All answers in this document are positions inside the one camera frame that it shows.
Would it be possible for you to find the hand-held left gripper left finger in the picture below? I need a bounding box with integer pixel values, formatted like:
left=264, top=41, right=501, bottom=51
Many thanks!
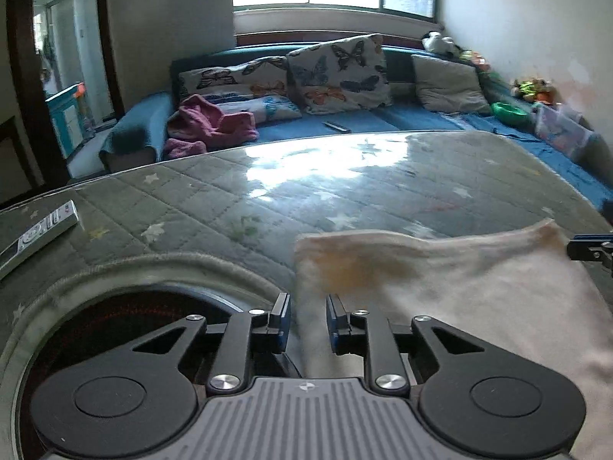
left=131, top=292, right=292, bottom=396

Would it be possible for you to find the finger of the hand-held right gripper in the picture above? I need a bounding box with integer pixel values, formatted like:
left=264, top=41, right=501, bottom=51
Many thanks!
left=565, top=232, right=613, bottom=276

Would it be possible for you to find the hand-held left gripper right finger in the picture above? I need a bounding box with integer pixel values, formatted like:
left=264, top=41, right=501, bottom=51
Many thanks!
left=326, top=294, right=484, bottom=396

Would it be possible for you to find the cream cloth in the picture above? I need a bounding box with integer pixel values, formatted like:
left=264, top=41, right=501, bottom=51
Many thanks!
left=293, top=218, right=613, bottom=460

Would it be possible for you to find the clear plastic box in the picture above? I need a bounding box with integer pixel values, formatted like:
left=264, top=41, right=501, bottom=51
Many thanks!
left=534, top=103, right=595, bottom=161

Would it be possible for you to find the round table with hotplate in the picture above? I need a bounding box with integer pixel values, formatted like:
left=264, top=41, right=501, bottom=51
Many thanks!
left=0, top=130, right=613, bottom=460

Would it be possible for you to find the green bowl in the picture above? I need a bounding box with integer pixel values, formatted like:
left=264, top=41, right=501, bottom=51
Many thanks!
left=491, top=102, right=530, bottom=125

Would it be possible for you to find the round black induction cooktop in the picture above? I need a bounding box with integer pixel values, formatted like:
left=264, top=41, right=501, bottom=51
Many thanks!
left=14, top=283, right=307, bottom=460

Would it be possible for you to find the green and orange toy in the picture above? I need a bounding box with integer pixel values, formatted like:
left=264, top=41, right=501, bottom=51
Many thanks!
left=510, top=78, right=559, bottom=106

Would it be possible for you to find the pink garment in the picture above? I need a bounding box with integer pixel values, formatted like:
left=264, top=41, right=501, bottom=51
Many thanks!
left=163, top=94, right=259, bottom=160

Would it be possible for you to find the blue print white pillow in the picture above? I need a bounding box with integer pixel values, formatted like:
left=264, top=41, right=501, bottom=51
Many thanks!
left=206, top=95, right=303, bottom=125

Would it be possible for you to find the blue sofa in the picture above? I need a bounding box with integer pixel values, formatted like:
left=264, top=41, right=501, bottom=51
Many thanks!
left=98, top=41, right=613, bottom=231

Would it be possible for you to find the plain grey cushion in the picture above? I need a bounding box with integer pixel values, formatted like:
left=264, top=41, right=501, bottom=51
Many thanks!
left=411, top=54, right=492, bottom=116

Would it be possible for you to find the long butterfly print cushion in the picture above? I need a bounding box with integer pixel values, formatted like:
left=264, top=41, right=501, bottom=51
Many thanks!
left=178, top=56, right=288, bottom=101

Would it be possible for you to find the large butterfly print cushion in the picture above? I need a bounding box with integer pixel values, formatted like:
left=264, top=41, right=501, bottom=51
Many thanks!
left=286, top=33, right=393, bottom=116

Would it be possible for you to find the black and white plush toy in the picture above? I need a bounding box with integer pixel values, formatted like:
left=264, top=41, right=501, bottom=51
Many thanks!
left=421, top=31, right=458, bottom=56

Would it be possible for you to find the silver remote control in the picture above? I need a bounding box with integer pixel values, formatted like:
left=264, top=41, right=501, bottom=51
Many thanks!
left=0, top=200, right=79, bottom=281

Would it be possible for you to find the blue and white cabinet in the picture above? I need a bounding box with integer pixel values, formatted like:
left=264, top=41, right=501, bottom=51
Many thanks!
left=45, top=83, right=89, bottom=156

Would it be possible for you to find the hanging garment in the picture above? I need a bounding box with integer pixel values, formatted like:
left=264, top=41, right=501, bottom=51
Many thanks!
left=41, top=33, right=61, bottom=82

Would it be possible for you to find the dark wooden door frame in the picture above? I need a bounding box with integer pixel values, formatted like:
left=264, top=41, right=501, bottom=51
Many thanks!
left=5, top=0, right=125, bottom=202

